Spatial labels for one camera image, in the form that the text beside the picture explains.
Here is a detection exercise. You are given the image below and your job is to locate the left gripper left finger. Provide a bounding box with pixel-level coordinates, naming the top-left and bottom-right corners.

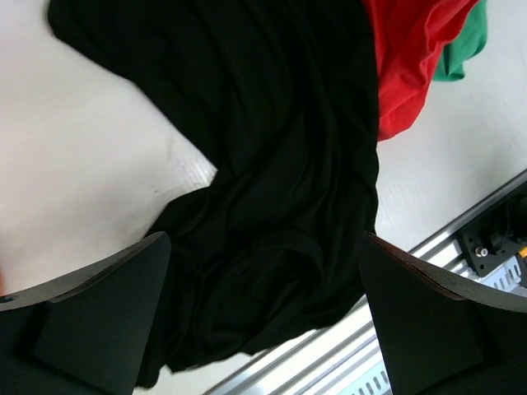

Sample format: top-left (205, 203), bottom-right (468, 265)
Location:
top-left (1, 232), bottom-right (170, 394)

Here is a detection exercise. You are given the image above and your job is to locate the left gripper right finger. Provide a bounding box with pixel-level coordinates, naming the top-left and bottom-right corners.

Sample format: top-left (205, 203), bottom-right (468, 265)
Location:
top-left (357, 233), bottom-right (526, 394)

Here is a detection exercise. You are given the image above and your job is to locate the black tank top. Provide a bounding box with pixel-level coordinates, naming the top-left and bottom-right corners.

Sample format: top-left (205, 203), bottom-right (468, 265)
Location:
top-left (47, 1), bottom-right (379, 388)

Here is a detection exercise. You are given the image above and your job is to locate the green tank top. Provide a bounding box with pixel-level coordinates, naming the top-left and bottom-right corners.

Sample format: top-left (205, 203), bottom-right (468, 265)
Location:
top-left (433, 1), bottom-right (488, 82)

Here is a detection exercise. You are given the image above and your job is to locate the red tank top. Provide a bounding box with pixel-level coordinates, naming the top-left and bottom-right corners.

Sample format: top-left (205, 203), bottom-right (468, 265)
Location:
top-left (363, 0), bottom-right (476, 141)

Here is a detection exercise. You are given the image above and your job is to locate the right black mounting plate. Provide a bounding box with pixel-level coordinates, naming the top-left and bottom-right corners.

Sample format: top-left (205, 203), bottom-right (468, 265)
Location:
top-left (457, 192), bottom-right (526, 277)

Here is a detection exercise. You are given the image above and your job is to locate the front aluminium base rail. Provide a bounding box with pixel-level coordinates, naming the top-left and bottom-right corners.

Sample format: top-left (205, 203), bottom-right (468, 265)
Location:
top-left (209, 173), bottom-right (526, 394)

